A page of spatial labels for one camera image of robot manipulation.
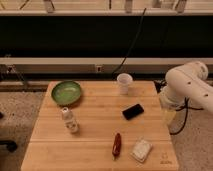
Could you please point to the small white plastic bottle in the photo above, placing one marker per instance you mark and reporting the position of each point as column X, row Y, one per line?
column 69, row 119

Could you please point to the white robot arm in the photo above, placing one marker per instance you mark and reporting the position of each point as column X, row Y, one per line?
column 186, row 81

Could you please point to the black smartphone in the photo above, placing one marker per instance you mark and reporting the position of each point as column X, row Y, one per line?
column 133, row 111

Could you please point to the green bowl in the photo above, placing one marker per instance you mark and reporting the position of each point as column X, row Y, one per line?
column 66, row 92

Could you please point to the white wrapped packet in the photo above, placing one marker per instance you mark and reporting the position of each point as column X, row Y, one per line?
column 141, row 150

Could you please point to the white wall outlet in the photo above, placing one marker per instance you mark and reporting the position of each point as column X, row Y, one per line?
column 99, row 69

